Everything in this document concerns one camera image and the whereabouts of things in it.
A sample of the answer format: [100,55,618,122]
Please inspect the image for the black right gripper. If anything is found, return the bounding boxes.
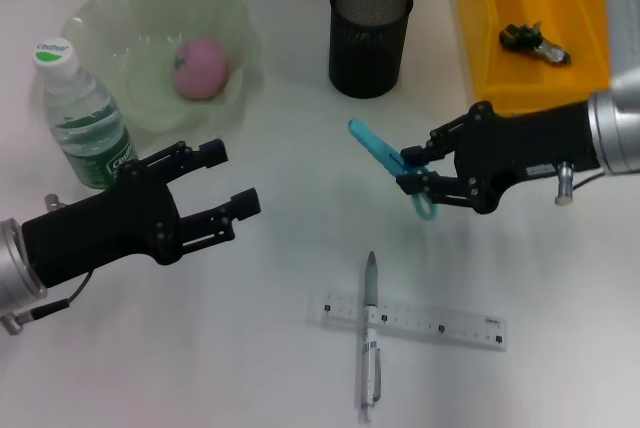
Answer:
[397,100,601,215]

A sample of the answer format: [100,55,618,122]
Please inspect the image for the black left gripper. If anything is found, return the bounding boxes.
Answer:
[20,138,262,289]

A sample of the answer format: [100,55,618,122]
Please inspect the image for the blue scissors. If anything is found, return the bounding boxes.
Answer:
[348,118,437,223]

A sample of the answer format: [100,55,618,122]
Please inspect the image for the pink toy peach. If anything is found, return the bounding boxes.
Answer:
[172,36,231,100]

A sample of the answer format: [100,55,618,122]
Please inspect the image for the green plastic wrapper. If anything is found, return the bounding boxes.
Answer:
[498,21,572,68]

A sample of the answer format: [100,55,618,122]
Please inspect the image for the clear green-label water bottle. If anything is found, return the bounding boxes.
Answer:
[32,36,141,192]

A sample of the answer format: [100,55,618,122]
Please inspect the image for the clear plastic ruler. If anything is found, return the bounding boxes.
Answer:
[305,286,507,353]

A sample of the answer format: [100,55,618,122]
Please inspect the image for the black mesh pen holder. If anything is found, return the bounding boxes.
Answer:
[327,0,415,99]

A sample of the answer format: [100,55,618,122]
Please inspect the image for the translucent green fruit plate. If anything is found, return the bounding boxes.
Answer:
[62,0,264,137]

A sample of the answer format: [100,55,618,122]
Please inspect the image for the grey white pen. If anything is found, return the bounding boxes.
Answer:
[355,250,384,424]

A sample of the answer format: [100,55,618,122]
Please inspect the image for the yellow plastic bin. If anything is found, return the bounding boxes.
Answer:
[455,0,624,117]

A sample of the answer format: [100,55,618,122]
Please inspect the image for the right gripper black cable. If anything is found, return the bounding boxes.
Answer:
[554,161,609,206]

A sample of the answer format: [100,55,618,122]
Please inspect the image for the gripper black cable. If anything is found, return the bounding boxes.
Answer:
[0,270,96,337]
[554,161,609,206]

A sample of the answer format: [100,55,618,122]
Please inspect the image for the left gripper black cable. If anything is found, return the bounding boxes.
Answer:
[0,270,96,337]

